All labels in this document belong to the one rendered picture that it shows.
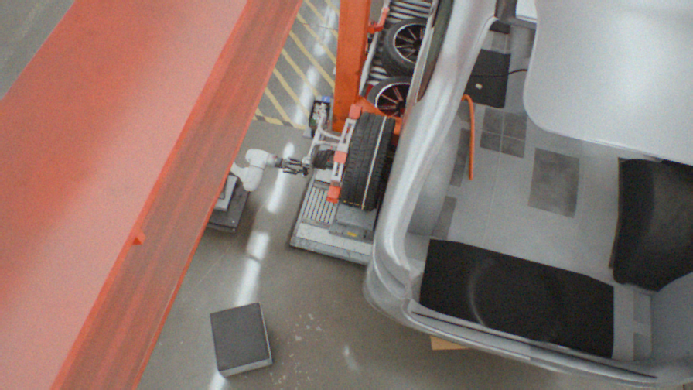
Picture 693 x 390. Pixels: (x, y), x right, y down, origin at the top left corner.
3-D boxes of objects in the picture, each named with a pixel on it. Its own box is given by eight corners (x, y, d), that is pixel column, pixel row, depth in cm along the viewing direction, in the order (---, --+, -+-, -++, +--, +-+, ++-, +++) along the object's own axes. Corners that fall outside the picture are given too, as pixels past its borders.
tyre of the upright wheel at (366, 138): (401, 98, 337) (387, 158, 393) (367, 90, 339) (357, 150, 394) (382, 176, 301) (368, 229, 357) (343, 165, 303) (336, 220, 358)
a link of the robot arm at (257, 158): (271, 155, 352) (266, 172, 349) (250, 149, 353) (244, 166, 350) (269, 150, 341) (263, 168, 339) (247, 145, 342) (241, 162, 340)
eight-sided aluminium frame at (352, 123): (337, 207, 360) (341, 169, 312) (328, 205, 360) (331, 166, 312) (355, 147, 385) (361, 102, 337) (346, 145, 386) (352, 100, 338)
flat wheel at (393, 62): (375, 38, 482) (378, 18, 461) (441, 33, 490) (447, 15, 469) (388, 92, 452) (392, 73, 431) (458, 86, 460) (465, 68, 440)
